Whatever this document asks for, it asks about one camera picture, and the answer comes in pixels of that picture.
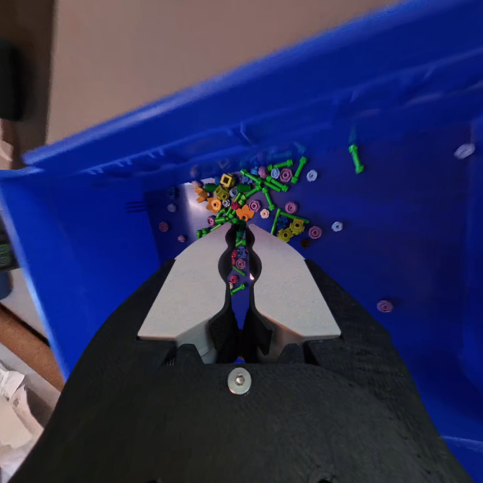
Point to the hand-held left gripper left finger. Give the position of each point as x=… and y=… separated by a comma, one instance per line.
x=189, y=294

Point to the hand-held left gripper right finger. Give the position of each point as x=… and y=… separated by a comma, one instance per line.
x=294, y=294

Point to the pile of small toy bricks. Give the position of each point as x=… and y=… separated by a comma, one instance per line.
x=226, y=183

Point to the blue plastic bin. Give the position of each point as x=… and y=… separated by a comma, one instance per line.
x=392, y=113

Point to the white paper sheet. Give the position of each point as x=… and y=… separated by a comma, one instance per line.
x=11, y=407

